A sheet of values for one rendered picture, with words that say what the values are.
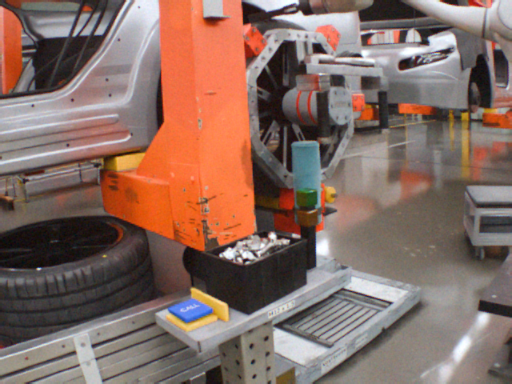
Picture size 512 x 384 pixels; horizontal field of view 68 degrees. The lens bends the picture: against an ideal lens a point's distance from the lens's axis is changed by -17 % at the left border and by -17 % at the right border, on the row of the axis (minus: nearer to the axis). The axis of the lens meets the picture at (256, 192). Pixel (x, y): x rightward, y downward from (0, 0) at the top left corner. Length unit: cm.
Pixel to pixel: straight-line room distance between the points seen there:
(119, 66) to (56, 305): 83
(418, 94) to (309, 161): 273
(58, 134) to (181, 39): 55
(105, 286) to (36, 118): 57
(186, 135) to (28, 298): 60
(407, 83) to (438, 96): 31
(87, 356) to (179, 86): 70
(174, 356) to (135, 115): 81
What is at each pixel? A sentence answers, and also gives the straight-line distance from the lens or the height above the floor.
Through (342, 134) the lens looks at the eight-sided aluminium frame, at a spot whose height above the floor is 73.
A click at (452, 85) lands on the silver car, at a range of 406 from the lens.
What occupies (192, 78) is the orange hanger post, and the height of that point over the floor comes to 95.
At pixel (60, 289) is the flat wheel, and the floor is 47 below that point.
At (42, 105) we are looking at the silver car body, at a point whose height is 94.
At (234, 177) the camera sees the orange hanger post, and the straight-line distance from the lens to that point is 111.
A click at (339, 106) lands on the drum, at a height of 85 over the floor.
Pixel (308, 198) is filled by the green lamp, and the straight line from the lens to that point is 108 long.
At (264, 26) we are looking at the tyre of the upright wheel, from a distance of 154.
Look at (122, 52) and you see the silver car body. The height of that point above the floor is 109.
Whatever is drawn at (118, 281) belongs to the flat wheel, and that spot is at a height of 44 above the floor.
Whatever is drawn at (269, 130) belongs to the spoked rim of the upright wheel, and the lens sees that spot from 155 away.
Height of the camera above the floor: 90
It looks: 12 degrees down
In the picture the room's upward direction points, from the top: 4 degrees counter-clockwise
